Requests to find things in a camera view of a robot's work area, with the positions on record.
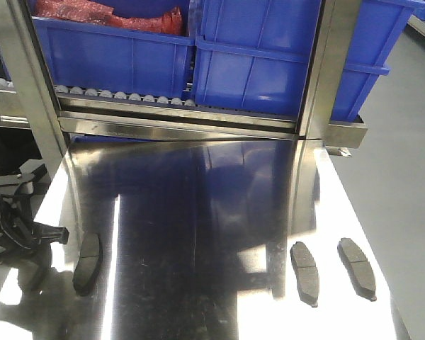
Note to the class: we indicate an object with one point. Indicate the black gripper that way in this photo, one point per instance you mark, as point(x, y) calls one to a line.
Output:
point(16, 237)

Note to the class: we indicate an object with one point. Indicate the brake pad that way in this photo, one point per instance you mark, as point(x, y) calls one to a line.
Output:
point(88, 265)
point(306, 273)
point(358, 268)

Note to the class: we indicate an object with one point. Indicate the left blue plastic bin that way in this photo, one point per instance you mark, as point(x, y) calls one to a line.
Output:
point(118, 59)

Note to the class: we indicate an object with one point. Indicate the blue plastic bin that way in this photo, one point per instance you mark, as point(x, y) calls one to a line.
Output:
point(118, 59)
point(254, 55)

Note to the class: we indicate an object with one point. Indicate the red plastic bag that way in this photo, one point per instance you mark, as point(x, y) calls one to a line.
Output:
point(170, 22)

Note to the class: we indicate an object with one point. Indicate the right blue plastic bin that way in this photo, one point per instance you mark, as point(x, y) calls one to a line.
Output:
point(254, 55)

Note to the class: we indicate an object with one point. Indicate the steel roller rack frame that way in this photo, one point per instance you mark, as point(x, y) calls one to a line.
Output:
point(52, 118)

